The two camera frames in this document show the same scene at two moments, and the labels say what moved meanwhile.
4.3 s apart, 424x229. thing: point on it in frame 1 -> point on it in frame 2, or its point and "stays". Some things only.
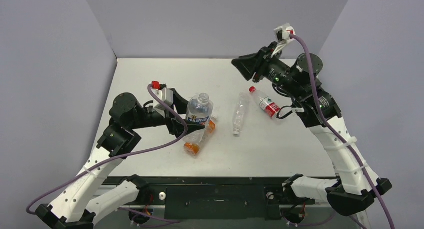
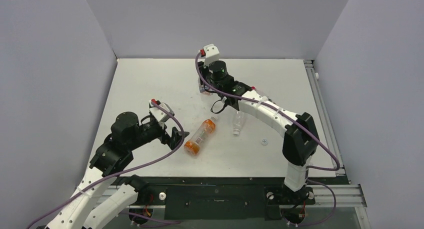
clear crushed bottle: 239,114 stays
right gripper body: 259,65 -> 202,87
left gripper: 176,126 -> 165,137
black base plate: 219,197 stays
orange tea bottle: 195,148 stays
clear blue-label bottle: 199,110 -> 203,88
